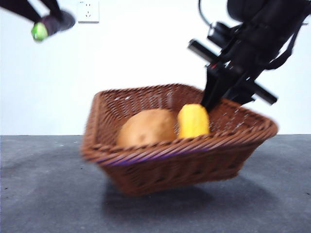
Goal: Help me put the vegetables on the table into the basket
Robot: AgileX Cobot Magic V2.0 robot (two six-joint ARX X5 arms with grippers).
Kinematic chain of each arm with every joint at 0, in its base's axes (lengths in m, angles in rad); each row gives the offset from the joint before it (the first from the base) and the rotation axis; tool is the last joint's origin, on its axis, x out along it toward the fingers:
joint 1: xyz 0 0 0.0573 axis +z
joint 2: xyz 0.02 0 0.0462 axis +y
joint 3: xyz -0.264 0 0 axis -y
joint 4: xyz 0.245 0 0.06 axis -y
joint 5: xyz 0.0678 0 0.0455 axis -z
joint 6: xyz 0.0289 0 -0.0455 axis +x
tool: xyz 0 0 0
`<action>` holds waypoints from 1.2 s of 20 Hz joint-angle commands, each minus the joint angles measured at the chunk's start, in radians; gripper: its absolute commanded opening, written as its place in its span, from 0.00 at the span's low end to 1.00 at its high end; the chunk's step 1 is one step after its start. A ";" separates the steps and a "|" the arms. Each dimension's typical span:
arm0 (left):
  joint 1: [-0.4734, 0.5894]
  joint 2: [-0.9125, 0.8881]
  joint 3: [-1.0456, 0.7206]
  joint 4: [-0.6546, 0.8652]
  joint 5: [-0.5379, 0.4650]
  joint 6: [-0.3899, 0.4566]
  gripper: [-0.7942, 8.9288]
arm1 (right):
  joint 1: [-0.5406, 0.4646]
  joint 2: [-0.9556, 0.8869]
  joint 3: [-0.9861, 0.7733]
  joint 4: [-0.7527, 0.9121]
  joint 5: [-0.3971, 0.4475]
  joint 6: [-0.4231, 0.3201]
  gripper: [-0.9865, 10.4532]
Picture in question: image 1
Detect yellow bumpy toy vegetable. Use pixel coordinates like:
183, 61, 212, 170
177, 103, 210, 139

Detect purple toy eggplant green stem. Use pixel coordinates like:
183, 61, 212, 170
31, 10, 76, 42

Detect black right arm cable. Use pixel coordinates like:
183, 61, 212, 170
198, 0, 212, 25

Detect white wall socket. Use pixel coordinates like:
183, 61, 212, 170
77, 0, 100, 24

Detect brown wicker basket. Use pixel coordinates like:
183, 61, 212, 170
81, 83, 279, 197

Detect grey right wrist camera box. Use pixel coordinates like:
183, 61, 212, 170
207, 21, 234, 42

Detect brown toy potato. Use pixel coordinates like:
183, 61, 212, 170
116, 109, 177, 148

